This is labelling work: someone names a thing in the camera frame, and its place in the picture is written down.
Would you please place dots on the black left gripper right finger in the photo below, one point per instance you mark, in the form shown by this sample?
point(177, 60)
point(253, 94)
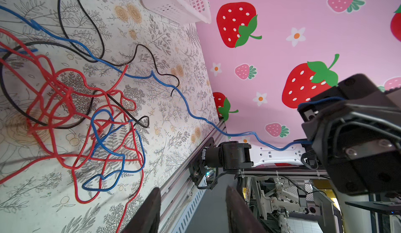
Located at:
point(240, 217)

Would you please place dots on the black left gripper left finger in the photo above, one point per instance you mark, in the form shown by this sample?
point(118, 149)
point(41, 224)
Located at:
point(147, 218)

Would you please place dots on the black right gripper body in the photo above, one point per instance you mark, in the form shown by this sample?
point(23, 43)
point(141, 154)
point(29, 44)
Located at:
point(355, 131)

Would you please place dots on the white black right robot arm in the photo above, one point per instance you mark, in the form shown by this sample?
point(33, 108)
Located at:
point(234, 157)

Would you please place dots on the white right plastic basket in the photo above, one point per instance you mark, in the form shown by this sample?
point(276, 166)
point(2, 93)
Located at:
point(181, 11)

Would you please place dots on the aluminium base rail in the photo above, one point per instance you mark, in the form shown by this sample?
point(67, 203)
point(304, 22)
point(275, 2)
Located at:
point(179, 195)

